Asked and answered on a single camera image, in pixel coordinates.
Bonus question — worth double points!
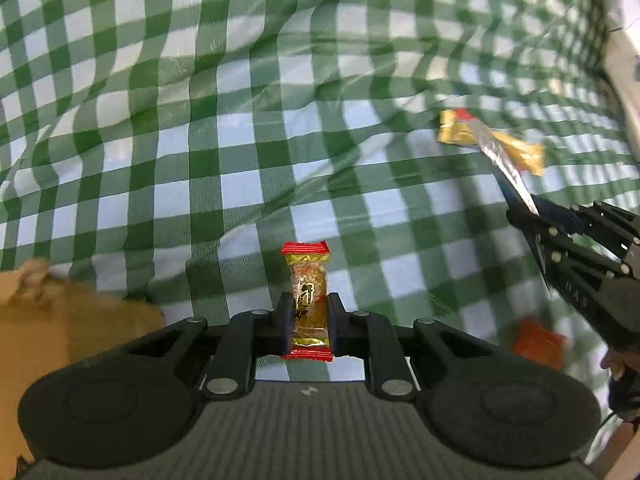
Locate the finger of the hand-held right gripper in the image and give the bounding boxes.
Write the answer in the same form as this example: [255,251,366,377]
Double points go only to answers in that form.
[542,200,640,263]
[506,195,556,241]

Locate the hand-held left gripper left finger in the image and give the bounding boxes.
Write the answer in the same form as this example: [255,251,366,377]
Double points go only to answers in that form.
[120,291,297,402]

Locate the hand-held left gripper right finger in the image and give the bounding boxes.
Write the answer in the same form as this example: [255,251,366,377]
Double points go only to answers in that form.
[325,291,501,402]

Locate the red-ended peanut candy packet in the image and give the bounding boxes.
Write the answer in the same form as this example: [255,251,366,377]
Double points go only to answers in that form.
[281,241,335,362]

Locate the silver snack packet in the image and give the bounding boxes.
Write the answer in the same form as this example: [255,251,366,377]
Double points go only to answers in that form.
[465,119,541,217]

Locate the gold snack packet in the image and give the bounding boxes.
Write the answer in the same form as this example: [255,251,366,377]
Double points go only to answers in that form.
[437,109,546,177]

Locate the dark red square packet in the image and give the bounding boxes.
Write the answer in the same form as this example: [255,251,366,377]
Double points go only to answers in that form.
[514,316,567,370]

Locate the brown cardboard box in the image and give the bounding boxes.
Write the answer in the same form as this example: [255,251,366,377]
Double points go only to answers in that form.
[0,259,167,463]

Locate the person's right hand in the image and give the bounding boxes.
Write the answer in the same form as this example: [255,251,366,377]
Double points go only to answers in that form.
[601,347,629,382]

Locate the green checkered cloth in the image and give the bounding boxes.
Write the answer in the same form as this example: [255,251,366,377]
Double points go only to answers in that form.
[0,0,640,463]

